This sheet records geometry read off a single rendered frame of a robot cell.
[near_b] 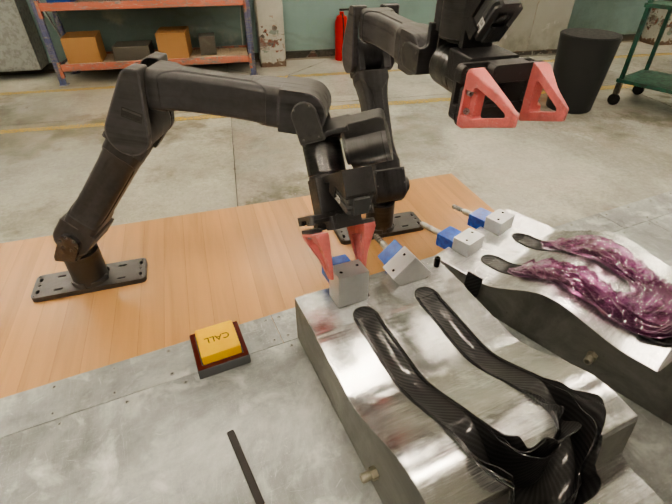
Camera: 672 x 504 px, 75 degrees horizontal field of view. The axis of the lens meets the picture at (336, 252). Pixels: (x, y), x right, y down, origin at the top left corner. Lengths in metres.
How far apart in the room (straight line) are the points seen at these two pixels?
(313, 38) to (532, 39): 2.72
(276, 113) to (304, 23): 5.32
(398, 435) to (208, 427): 0.28
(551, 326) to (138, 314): 0.70
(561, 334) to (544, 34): 5.96
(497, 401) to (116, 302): 0.67
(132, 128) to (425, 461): 0.55
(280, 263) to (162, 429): 0.39
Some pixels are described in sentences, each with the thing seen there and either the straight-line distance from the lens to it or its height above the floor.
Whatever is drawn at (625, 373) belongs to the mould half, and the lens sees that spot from 0.77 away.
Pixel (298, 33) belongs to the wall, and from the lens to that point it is 5.93.
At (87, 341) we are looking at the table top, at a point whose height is 0.80.
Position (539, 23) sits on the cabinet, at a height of 0.38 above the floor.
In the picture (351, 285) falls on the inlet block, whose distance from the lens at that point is 0.65.
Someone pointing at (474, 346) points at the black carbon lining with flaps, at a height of 0.88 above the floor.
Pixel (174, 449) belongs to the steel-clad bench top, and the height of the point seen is 0.80.
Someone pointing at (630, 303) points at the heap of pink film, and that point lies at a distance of 0.79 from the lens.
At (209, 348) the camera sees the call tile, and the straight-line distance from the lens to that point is 0.71.
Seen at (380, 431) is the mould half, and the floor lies 0.91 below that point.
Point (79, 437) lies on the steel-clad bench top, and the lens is 0.73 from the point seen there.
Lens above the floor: 1.36
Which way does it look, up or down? 37 degrees down
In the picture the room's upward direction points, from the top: straight up
